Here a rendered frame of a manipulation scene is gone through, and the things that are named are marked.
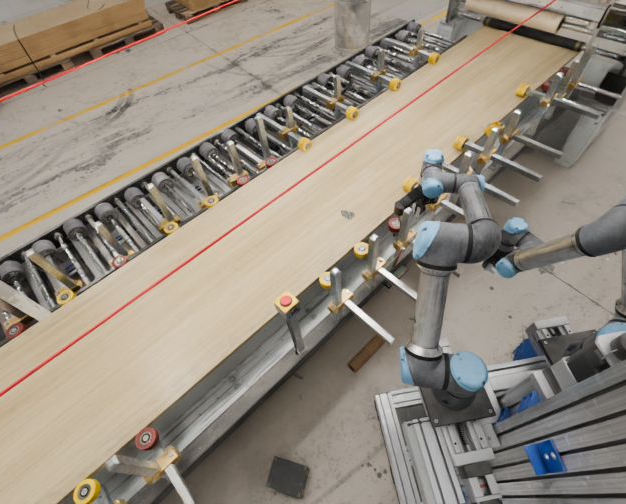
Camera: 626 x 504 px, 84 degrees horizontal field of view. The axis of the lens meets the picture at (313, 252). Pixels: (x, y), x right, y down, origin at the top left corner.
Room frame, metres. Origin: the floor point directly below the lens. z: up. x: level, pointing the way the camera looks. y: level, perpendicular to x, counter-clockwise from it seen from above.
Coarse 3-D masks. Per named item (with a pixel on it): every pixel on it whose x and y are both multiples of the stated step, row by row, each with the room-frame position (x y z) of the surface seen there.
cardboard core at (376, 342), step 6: (378, 336) 0.86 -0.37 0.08; (372, 342) 0.83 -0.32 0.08; (378, 342) 0.82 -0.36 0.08; (384, 342) 0.83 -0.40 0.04; (366, 348) 0.79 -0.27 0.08; (372, 348) 0.79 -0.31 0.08; (378, 348) 0.79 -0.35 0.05; (360, 354) 0.76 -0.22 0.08; (366, 354) 0.75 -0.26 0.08; (372, 354) 0.76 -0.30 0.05; (354, 360) 0.73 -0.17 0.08; (360, 360) 0.72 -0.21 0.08; (366, 360) 0.72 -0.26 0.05; (348, 366) 0.71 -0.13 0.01; (354, 366) 0.69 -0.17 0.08; (360, 366) 0.69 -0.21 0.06
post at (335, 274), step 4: (336, 268) 0.79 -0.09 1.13; (332, 272) 0.77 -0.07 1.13; (336, 272) 0.76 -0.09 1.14; (340, 272) 0.77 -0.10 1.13; (332, 276) 0.76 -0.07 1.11; (336, 276) 0.75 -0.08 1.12; (340, 276) 0.77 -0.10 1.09; (332, 280) 0.77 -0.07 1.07; (336, 280) 0.75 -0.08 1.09; (340, 280) 0.77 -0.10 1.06; (332, 284) 0.77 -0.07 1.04; (336, 284) 0.75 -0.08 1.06; (340, 284) 0.77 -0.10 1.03; (332, 288) 0.77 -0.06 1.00; (336, 288) 0.75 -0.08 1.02; (340, 288) 0.77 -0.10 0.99; (332, 292) 0.77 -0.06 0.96; (336, 292) 0.75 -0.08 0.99; (340, 292) 0.77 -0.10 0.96; (332, 296) 0.77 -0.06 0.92; (336, 296) 0.75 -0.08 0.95; (340, 296) 0.77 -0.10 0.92; (332, 300) 0.77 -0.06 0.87; (336, 300) 0.75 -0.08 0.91; (340, 300) 0.76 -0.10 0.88; (336, 304) 0.75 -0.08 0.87; (340, 312) 0.76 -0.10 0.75; (336, 316) 0.75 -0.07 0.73
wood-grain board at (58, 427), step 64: (448, 64) 2.69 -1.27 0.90; (512, 64) 2.57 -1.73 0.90; (384, 128) 1.99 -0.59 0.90; (448, 128) 1.90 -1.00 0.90; (256, 192) 1.55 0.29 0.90; (320, 192) 1.47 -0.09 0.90; (384, 192) 1.40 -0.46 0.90; (256, 256) 1.07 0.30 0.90; (320, 256) 1.02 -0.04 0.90; (64, 320) 0.85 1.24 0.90; (128, 320) 0.80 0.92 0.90; (192, 320) 0.75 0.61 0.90; (256, 320) 0.71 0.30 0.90; (0, 384) 0.57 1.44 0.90; (64, 384) 0.53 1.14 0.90; (128, 384) 0.49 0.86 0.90; (192, 384) 0.46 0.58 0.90; (0, 448) 0.31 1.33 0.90; (64, 448) 0.28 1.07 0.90
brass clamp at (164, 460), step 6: (168, 450) 0.23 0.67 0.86; (174, 450) 0.22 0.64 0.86; (162, 456) 0.21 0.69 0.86; (168, 456) 0.21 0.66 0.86; (174, 456) 0.20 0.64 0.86; (180, 456) 0.20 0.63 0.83; (162, 462) 0.19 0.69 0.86; (168, 462) 0.19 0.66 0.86; (174, 462) 0.19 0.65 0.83; (162, 468) 0.17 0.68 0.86; (156, 474) 0.15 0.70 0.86; (162, 474) 0.15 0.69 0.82; (150, 480) 0.14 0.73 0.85; (156, 480) 0.13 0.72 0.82
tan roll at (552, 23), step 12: (468, 0) 3.37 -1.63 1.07; (480, 0) 3.29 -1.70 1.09; (492, 0) 3.23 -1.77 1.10; (504, 0) 3.19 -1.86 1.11; (480, 12) 3.27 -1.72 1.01; (492, 12) 3.17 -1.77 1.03; (504, 12) 3.09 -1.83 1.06; (516, 12) 3.02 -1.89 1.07; (528, 12) 2.96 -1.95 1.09; (540, 12) 2.90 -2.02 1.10; (552, 12) 2.86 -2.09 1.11; (528, 24) 2.92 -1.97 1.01; (540, 24) 2.84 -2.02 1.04; (552, 24) 2.78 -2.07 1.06; (564, 24) 2.75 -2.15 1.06
